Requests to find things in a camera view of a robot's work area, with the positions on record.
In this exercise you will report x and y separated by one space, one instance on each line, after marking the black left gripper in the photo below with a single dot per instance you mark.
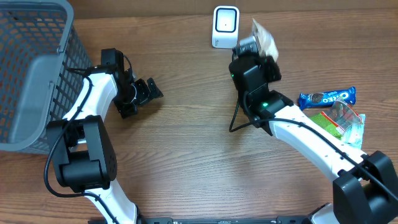
124 109

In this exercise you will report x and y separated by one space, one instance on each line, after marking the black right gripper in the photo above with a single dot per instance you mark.
273 73

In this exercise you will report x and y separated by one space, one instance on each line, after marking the brown clear snack bag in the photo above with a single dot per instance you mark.
265 41

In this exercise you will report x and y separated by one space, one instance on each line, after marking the blue Oreo cookie pack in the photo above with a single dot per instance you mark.
327 98

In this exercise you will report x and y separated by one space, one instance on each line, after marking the green Haribo gummy bag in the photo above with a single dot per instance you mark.
338 119

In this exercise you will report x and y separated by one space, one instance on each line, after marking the teal snack packet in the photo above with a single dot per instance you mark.
354 135

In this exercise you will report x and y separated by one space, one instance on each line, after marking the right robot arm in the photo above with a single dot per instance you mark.
364 186

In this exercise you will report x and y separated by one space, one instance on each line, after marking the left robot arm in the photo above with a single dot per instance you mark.
82 161

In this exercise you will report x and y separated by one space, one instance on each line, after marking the white barcode scanner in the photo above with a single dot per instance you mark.
225 27

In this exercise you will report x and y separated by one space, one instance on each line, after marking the grey plastic mesh basket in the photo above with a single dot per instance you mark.
38 45

